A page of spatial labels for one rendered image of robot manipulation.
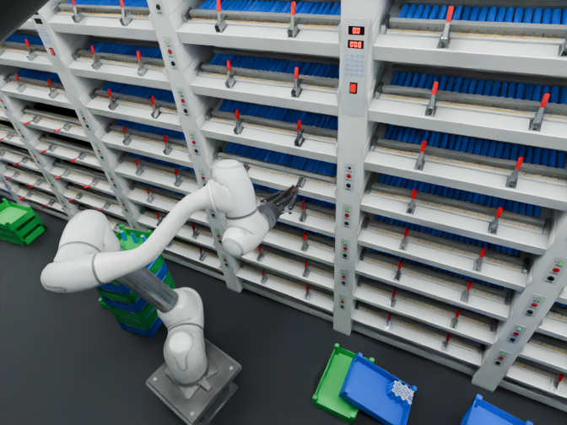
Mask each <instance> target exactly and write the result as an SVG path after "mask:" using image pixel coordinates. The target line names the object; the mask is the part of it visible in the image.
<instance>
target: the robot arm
mask: <svg viewBox="0 0 567 425"><path fill-rule="evenodd" d="M212 176H213V178H212V179H211V180H209V181H208V183H207V184H206V185H205V186H204V187H203V188H202V189H200V190H198V191H194V192H193V193H191V194H189V195H188V196H186V197H184V198H183V199H182V200H181V201H180V202H178V203H177V204H176V206H175V207H174V208H173V209H172V210H171V211H170V213H169V214H168V215H167V216H166V218H165V219H164V220H163V221H162V223H161V224H160V225H159V226H158V228H157V229H156V230H155V231H154V232H153V233H152V234H151V235H150V236H149V238H148V239H147V240H146V241H145V242H144V243H143V244H142V245H140V246H139V247H138V248H136V249H134V250H127V251H124V249H123V248H122V247H121V244H120V241H119V239H118V238H117V237H116V235H115V233H114V232H113V230H112V228H111V226H110V223H109V221H108V219H107V218H106V216H105V215H104V214H103V213H101V212H98V211H95V210H84V211H82V212H80V213H79V214H77V215H76V216H74V217H72V218H71V220H70V221H69V222H68V224H67V226H66V228H65V229H64V231H63V233H62V237H61V240H60V243H59V248H58V252H57V254H56V257H55V258H54V262H52V263H50V264H48V265H47V266H46V267H45V269H44V270H43V271H42V273H41V276H40V281H41V284H42V286H43V287H44V288H45V289H46V290H49V291H52V292H54V293H75V292H80V291H84V290H88V289H91V288H96V287H98V286H100V285H103V284H106V283H108V282H111V281H113V280H115V279H116V280H117V281H119V282H120V283H122V284H123V285H125V286H126V287H127V288H129V289H131V290H132V291H133V292H134V293H135V294H137V295H138V296H140V297H141V298H142V299H144V300H146V301H147V302H148V303H150V304H151V305H153V306H154V307H155V308H156V309H157V314H158V317H159V318H160V319H161V320H162V322H163V323H164V325H165V327H166V328H167V329H168V336H167V339H166V341H165V344H164V357H165V362H166V364H167V367H168V368H167V369H166V370H165V376H167V377H169V378H170V379H171V380H172V381H173V382H174V383H175V385H176V386H177V387H178V388H179V389H180V390H181V392H182V393H183V394H184V396H185V398H186V399H187V400H190V399H191V398H192V397H193V395H194V394H195V393H196V392H197V391H198V390H199V389H200V388H201V387H202V388H203V389H205V390H206V391H207V392H209V391H210V390H211V389H212V387H211V385H210V384H209V382H208V380H209V379H210V378H211V377H212V376H213V375H215V374H217V373H218V372H219V367H218V366H217V365H215V364H213V363H212V362H211V361H210V360H209V359H208V358H207V357H206V353H205V343H204V335H203V326H204V313H203V302H202V299H201V297H200V295H199V294H198V293H197V291H196V290H194V289H192V288H177V289H171V288H170V287H169V286H168V285H166V284H165V283H164V282H162V281H161V280H160V279H159V278H158V277H156V276H155V275H154V274H153V273H152V272H151V271H150V270H148V269H147V268H146V266H147V265H148V264H149V263H151V262H152V261H154V260H155V259H156V258H157V257H158V256H159V255H160V254H161V253H162V252H163V250H164V249H165V248H166V246H167V245H168V244H169V243H170V242H171V241H172V239H173V238H174V237H175V235H176V234H177V233H178V231H179V230H180V229H181V227H182V226H183V225H184V223H185V222H186V221H187V219H188V218H189V217H190V216H191V215H192V214H193V213H195V212H196V211H199V210H201V209H212V210H214V211H215V212H216V213H224V214H225V217H226V231H225V232H224V236H223V240H222V246H223V248H224V250H225V251H226V252H227V253H228V254H230V255H232V256H244V255H246V254H248V253H249V252H251V251H252V250H254V249H255V248H256V247H257V246H259V244H260V243H261V242H262V241H263V240H264V238H265V236H266V234H267V233H268V232H269V230H270V229H271V228H272V227H273V226H274V225H275V223H276V221H277V220H278V219H279V217H280V215H282V214H284V213H289V214H292V210H293V208H294V205H295V203H296V201H297V193H298V192H299V186H296V187H294V185H292V186H291V187H289V188H288V189H287V190H281V192H279V191H276V192H274V193H273V194H272V195H270V196H268V197H266V198H264V199H261V200H260V206H258V207H257V203H256V196H255V192H254V189H253V185H252V183H251V179H250V177H249V175H248V174H247V172H246V169H245V168H244V166H243V165H242V164H241V163H239V162H238V161H237V160H233V159H226V160H222V161H219V162H218V163H217V164H216V165H215V166H214V168H213V172H212ZM293 188H294V189H293ZM292 189H293V190H292ZM288 204H289V205H288ZM287 205H288V206H287ZM286 206H287V207H286ZM285 207H286V208H285ZM284 208H285V209H284Z"/></svg>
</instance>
